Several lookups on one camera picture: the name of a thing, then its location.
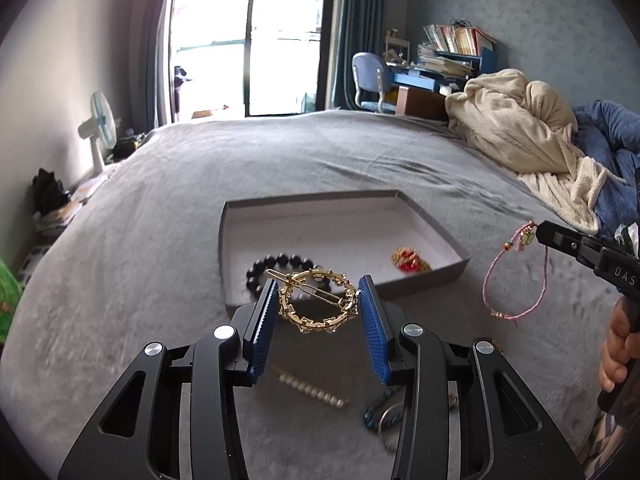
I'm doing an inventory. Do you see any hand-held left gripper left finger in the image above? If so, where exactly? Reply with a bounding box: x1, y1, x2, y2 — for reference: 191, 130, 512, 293
57, 278, 280, 480

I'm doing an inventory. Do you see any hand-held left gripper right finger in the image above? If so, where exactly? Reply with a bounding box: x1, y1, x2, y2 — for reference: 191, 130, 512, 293
359, 275, 586, 480

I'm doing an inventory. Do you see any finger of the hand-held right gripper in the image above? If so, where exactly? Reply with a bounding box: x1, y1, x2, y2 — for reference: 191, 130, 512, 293
536, 220, 597, 264

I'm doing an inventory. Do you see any round gold hair clip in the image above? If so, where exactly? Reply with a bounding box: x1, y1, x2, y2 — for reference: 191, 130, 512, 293
266, 268, 360, 335

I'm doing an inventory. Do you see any pink cord bracelet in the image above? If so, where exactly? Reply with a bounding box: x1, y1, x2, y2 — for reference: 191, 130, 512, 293
482, 220, 549, 322

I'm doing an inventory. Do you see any blue beaded bracelet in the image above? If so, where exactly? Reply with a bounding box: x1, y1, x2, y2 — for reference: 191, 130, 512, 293
363, 386, 405, 433

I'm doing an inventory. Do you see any pearl hair pin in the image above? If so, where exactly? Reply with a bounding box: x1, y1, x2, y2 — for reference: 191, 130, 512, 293
271, 366, 349, 410

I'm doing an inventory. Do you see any grey cardboard tray box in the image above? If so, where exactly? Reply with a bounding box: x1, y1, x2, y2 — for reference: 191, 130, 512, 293
218, 190, 472, 315

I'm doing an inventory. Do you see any person's right hand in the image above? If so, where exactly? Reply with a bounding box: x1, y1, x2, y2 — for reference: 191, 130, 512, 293
598, 304, 640, 394

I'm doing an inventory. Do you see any red and gold ornament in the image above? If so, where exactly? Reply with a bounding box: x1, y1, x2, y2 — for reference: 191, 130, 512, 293
391, 246, 431, 275

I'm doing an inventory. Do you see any blue blanket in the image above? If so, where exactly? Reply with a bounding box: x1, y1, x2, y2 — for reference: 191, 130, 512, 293
572, 100, 640, 241

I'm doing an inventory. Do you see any cream blanket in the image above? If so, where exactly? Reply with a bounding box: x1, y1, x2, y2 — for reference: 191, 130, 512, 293
445, 68, 626, 236

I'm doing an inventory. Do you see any brown wooden cabinet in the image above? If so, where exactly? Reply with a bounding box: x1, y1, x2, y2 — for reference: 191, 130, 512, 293
397, 85, 451, 122

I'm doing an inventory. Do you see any blue desk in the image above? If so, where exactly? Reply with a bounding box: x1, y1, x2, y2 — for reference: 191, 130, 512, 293
390, 67, 471, 95

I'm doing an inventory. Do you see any stack of papers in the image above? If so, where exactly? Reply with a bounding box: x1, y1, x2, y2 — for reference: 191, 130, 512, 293
416, 42, 476, 78

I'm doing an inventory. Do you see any row of books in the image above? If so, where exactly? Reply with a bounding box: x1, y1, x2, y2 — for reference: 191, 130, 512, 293
424, 24, 497, 56

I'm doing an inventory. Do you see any pile of papers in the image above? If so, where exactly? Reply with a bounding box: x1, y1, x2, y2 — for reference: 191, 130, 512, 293
34, 200, 83, 239

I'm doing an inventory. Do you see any black bag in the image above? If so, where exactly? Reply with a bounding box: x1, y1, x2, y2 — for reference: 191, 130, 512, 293
32, 167, 71, 216

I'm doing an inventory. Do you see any small wooden rack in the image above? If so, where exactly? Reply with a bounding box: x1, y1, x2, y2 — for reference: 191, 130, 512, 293
384, 27, 412, 64

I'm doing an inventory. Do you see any blue desk chair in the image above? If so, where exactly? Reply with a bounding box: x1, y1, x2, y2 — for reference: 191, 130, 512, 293
351, 52, 401, 113

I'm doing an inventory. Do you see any green cloth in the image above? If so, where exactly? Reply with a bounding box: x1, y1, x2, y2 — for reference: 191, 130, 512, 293
0, 255, 23, 342

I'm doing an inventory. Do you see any white standing fan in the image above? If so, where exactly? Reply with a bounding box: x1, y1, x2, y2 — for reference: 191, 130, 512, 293
77, 91, 123, 176

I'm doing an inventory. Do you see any glass balcony door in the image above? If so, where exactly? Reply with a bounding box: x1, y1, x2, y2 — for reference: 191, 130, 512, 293
167, 0, 336, 122

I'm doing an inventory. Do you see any blue curtain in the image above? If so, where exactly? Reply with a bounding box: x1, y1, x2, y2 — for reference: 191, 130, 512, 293
332, 0, 413, 111

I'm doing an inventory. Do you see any dark curtain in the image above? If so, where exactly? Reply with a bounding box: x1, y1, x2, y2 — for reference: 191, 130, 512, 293
135, 0, 181, 131

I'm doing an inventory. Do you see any black bead bracelet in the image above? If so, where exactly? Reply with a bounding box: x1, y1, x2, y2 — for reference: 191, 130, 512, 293
246, 252, 321, 297

